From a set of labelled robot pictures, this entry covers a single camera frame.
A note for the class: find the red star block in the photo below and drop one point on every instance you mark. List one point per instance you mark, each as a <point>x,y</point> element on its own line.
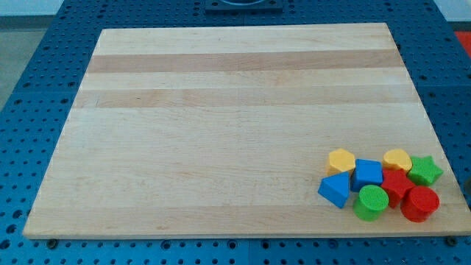
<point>397,185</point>

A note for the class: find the green star block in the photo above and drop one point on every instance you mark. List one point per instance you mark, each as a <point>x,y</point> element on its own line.
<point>424,171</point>

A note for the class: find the large wooden board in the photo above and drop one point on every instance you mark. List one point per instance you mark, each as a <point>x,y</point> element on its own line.
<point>224,132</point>

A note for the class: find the yellow hexagon block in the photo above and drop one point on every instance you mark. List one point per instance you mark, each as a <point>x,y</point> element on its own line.
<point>340,160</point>

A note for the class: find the blue triangle block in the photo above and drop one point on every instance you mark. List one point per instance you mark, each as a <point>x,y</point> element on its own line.
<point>336,188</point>

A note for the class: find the blue cube block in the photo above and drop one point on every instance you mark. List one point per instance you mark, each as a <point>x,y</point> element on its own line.
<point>367,172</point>

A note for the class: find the green cylinder block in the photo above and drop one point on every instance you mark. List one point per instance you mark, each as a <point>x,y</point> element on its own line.
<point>371,202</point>

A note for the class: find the yellow heart block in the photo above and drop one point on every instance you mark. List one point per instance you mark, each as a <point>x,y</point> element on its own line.
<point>396,159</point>

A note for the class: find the red cylinder block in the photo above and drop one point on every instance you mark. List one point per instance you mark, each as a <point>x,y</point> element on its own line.
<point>419,204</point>

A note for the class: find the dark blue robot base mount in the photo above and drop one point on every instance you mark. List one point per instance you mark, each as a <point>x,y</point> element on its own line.
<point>242,6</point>

